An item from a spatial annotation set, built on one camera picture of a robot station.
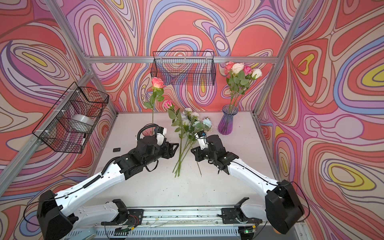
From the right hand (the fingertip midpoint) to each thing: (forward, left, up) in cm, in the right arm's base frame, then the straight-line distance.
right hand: (193, 153), depth 81 cm
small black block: (+12, +51, -13) cm, 54 cm away
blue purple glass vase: (+24, -23, -6) cm, 34 cm away
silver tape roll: (+11, +55, +19) cm, 59 cm away
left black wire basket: (+8, +60, +19) cm, 63 cm away
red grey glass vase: (+14, +26, +5) cm, 30 cm away
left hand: (+1, +8, +10) cm, 13 cm away
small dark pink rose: (+20, +10, +12) cm, 25 cm away
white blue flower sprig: (+30, +3, -12) cm, 32 cm away
